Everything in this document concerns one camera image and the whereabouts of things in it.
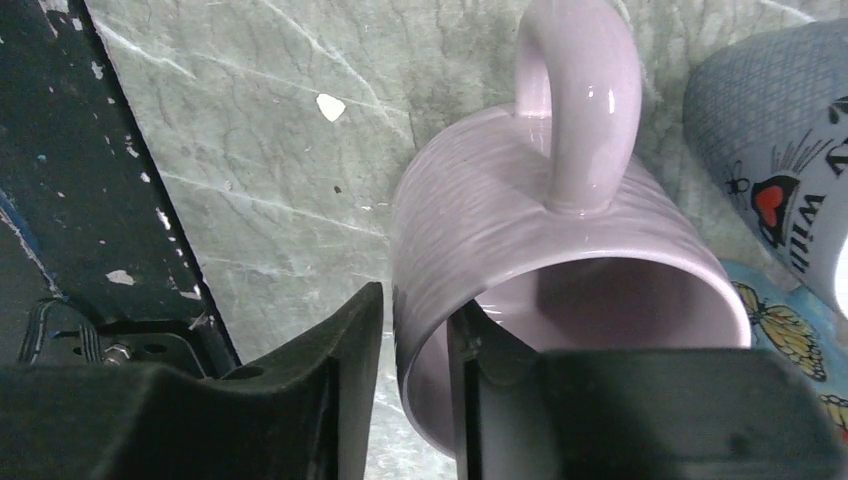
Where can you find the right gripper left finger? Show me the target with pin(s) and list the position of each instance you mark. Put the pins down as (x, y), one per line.
(302, 411)

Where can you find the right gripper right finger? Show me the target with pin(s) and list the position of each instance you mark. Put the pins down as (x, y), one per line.
(630, 414)

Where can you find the grey lilac mug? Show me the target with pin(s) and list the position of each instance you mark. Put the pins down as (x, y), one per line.
(540, 211)

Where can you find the blue butterfly mug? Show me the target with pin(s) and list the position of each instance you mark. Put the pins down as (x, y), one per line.
(796, 324)

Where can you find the small grey printed mug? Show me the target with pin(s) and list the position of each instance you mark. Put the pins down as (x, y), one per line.
(767, 116)

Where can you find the black base frame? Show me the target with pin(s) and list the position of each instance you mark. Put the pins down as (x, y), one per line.
(88, 230)

